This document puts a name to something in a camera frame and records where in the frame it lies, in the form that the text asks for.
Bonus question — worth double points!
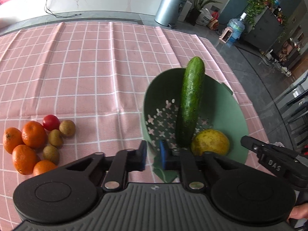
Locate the green colander bowl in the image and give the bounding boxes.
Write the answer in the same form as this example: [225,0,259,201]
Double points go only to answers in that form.
[140,67,250,184]

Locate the pink checkered tablecloth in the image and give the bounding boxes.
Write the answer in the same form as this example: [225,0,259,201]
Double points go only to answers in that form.
[0,21,273,231]

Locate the orange tangerine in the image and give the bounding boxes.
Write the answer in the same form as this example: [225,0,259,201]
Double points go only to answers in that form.
[33,160,57,176]
[12,144,39,175]
[3,127,23,154]
[21,121,47,150]

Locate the dark grey sideboard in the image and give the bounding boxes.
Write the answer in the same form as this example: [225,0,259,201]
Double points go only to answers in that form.
[241,7,284,52]

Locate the pink small heater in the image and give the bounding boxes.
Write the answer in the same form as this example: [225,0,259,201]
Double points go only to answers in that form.
[219,27,233,44]

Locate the white marble tv cabinet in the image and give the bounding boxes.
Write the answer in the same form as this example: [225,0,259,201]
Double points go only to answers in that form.
[1,0,161,28]

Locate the blue water jug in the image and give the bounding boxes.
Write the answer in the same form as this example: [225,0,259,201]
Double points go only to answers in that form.
[227,12,247,42]

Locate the brown longan fruit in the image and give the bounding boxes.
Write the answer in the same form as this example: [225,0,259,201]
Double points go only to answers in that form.
[48,129,64,148]
[43,145,59,165]
[59,120,76,137]

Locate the green cucumber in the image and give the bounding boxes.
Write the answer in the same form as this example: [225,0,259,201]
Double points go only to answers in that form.
[175,56,205,148]

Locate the white plastic bag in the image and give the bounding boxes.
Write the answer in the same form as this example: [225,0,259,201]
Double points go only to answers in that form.
[196,8,213,27]

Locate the silver pedal trash bin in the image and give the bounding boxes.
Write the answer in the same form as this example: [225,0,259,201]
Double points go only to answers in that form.
[155,0,187,28]

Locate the hanging ivy plant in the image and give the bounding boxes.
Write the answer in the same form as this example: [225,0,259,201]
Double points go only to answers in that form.
[245,0,274,27]

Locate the red cherry tomato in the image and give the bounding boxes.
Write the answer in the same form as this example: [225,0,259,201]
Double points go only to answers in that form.
[43,115,60,131]

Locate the potted green floor plant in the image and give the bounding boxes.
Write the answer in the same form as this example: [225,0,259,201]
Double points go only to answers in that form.
[186,0,229,27]

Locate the black power cable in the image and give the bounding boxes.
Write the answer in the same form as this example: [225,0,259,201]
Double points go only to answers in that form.
[44,0,83,19]

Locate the person's hand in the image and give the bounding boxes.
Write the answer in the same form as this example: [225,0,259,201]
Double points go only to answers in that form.
[287,203,308,223]

